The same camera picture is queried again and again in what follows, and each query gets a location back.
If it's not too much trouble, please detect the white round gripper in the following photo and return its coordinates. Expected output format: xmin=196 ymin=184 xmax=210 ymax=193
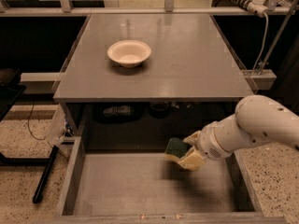
xmin=178 ymin=121 xmax=232 ymax=171

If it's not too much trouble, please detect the green and yellow sponge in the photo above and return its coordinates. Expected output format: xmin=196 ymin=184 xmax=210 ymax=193
xmin=164 ymin=137 xmax=192 ymax=162

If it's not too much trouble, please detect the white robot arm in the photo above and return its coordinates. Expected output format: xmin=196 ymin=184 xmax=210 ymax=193
xmin=178 ymin=95 xmax=299 ymax=171

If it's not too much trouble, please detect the grey cabinet with top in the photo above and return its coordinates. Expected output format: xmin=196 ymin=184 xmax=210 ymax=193
xmin=53 ymin=13 xmax=256 ymax=151

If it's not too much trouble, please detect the grey open top drawer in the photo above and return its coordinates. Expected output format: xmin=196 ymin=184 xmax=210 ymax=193
xmin=56 ymin=138 xmax=287 ymax=224

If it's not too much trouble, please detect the dark cup under cabinet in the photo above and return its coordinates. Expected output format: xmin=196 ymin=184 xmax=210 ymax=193
xmin=149 ymin=102 xmax=170 ymax=119

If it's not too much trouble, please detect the white paper bowl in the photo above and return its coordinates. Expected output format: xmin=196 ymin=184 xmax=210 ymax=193
xmin=107 ymin=40 xmax=151 ymax=68

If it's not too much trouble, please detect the black metal stand leg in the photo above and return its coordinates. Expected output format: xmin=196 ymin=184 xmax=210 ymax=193
xmin=32 ymin=146 xmax=59 ymax=204

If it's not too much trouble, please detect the black chair at left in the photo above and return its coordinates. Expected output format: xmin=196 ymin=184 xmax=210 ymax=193
xmin=0 ymin=68 xmax=26 ymax=121

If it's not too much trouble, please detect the black cable on floor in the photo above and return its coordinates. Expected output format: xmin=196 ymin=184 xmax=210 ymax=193
xmin=26 ymin=102 xmax=47 ymax=142

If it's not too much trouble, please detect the white ribbed hose fitting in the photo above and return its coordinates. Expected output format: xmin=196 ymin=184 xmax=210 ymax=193
xmin=230 ymin=0 xmax=268 ymax=18

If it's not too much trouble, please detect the metal railing frame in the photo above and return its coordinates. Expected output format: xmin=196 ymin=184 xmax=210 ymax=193
xmin=0 ymin=0 xmax=299 ymax=17

